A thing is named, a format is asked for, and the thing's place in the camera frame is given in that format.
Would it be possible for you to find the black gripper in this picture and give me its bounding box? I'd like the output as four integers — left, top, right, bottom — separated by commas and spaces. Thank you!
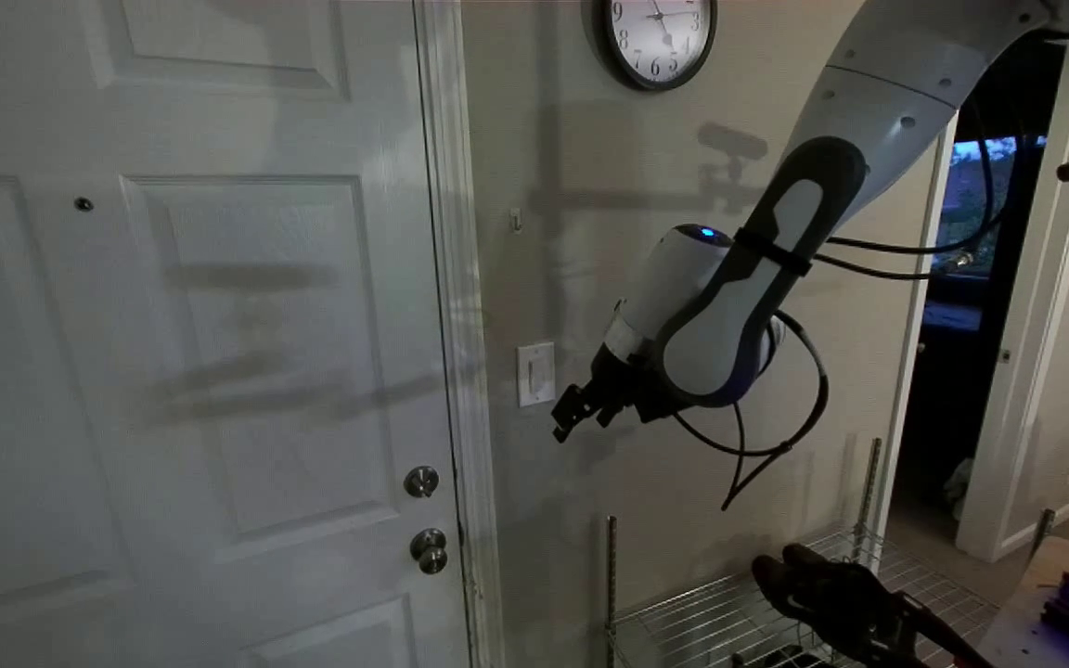
545, 346, 655, 445

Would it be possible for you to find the white wall light switch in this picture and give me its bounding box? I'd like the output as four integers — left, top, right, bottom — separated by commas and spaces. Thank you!
516, 337, 559, 412

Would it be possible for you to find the silver deadbolt lock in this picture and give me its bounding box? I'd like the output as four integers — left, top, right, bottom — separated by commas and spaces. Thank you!
401, 462, 441, 506

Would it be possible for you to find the white door trim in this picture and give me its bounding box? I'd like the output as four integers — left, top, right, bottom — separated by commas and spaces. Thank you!
408, 0, 508, 668

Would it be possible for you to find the silver door knob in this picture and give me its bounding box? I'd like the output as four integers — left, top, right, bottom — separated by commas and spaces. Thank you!
403, 525, 451, 580

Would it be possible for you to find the black device on rack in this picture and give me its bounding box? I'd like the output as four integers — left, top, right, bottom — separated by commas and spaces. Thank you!
748, 541, 999, 668

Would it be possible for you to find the white panelled door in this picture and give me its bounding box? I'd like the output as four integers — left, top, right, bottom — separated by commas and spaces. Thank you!
0, 0, 472, 668

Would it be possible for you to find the bluish lit window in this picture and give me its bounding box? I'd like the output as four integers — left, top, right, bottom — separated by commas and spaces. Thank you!
921, 128, 1046, 337

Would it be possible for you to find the metal wire shelf rack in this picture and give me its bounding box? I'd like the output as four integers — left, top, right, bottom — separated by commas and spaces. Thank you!
601, 434, 1025, 668

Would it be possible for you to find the round black-rimmed wall clock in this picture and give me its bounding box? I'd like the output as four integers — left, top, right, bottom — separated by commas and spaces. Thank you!
590, 0, 721, 96

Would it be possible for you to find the white doorway frame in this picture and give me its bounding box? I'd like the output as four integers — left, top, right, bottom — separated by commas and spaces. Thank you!
863, 32, 1069, 567

